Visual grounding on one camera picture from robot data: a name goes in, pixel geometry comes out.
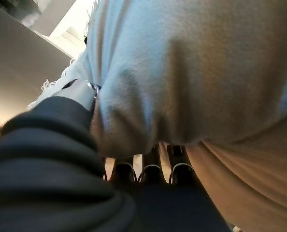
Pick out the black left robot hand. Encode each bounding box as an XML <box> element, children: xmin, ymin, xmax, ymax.
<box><xmin>0</xmin><ymin>79</ymin><xmax>231</xmax><ymax>232</ymax></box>

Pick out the white fringed cushion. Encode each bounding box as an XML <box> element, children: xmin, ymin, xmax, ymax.
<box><xmin>27</xmin><ymin>0</ymin><xmax>287</xmax><ymax>232</ymax></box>

